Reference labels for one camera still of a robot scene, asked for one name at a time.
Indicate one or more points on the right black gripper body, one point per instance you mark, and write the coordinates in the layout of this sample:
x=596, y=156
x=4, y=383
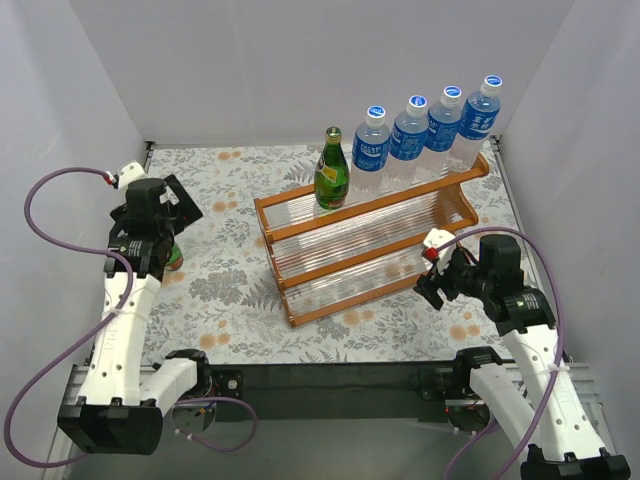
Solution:
x=435, y=285

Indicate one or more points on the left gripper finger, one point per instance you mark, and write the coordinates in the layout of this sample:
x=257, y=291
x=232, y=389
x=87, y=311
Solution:
x=119, y=217
x=185, y=211

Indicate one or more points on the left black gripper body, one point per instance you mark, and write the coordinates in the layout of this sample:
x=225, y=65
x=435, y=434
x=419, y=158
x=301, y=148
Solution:
x=185, y=209

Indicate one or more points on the green glass bottle edge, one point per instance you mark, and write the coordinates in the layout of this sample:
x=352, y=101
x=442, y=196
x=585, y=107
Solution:
x=175, y=260

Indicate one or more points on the green glass bottle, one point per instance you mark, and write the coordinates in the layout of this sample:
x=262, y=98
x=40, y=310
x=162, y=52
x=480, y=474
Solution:
x=332, y=177

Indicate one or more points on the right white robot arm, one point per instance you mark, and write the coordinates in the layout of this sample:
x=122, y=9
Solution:
x=551, y=434

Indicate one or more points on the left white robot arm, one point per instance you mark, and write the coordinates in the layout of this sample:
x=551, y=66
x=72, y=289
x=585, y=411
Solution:
x=115, y=410

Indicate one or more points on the orange three-tier glass shelf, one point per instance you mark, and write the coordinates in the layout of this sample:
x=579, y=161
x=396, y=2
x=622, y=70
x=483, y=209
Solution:
x=326, y=261

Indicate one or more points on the floral patterned table mat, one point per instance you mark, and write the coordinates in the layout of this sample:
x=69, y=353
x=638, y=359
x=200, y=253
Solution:
x=225, y=301

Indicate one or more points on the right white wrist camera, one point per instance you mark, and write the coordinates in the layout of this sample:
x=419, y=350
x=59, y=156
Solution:
x=439, y=247

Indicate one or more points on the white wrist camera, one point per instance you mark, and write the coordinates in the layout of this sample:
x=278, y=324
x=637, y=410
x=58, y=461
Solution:
x=133, y=171
x=439, y=247

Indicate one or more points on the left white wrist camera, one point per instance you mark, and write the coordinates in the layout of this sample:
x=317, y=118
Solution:
x=133, y=171

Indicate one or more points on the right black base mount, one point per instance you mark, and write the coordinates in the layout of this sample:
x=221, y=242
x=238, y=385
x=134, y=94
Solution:
x=442, y=384

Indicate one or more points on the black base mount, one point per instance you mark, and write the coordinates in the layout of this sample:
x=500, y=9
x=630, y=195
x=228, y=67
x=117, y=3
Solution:
x=213, y=382
x=442, y=384

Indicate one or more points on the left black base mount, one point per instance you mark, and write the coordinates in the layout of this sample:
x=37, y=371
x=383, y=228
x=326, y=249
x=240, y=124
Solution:
x=213, y=382

